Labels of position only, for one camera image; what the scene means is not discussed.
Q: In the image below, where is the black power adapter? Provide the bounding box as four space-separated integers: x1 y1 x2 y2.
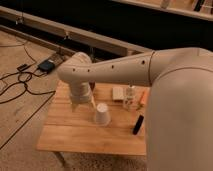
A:
38 60 55 73

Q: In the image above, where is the wooden table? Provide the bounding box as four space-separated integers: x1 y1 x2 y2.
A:
37 82 146 156

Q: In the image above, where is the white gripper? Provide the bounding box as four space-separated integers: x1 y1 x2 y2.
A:
70 88 94 111

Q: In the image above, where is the white rectangular block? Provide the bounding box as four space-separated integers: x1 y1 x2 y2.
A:
112 87 124 101

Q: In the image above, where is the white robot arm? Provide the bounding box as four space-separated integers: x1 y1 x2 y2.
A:
58 47 213 171

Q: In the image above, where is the black floor cable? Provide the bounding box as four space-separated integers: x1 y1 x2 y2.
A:
0 36 58 105

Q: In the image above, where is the purple bowl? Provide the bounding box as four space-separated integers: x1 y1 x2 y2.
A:
89 83 95 91

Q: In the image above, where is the small black box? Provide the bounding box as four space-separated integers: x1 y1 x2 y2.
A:
17 64 29 72

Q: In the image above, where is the clear plastic bottle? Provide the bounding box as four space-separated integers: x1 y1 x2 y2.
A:
123 85 135 110

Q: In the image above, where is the black eraser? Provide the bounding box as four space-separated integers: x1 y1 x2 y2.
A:
133 115 144 135

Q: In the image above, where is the orange carrot toy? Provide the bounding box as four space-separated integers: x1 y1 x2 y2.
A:
137 90 149 110

